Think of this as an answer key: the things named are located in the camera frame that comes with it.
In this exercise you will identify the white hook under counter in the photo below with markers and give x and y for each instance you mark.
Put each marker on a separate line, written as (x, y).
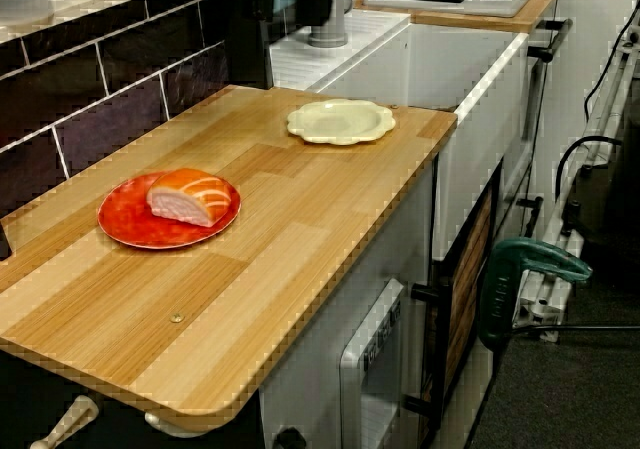
(160, 421)

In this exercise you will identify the cream scalloped plate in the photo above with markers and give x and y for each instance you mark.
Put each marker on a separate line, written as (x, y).
(340, 121)

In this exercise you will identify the black round knob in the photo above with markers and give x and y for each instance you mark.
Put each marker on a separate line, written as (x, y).
(290, 439)

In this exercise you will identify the red round plate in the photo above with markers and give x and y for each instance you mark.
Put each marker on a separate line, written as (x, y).
(130, 224)

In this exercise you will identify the aluminium frame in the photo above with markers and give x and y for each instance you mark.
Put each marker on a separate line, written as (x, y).
(555, 229)

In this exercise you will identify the grey toy faucet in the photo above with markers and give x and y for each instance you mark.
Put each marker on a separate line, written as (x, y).
(327, 36)

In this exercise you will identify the green clamp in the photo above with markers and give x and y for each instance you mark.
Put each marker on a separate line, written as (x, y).
(500, 289)

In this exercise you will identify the salmon sushi toy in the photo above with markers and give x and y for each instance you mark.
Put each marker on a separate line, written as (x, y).
(190, 199)

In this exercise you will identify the black upright panel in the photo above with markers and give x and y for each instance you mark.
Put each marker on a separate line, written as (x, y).
(4, 241)
(250, 29)

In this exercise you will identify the wooden oven door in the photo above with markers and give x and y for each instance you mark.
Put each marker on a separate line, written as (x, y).
(465, 279)

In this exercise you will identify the white toy sink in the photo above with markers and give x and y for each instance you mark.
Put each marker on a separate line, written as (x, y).
(300, 64)

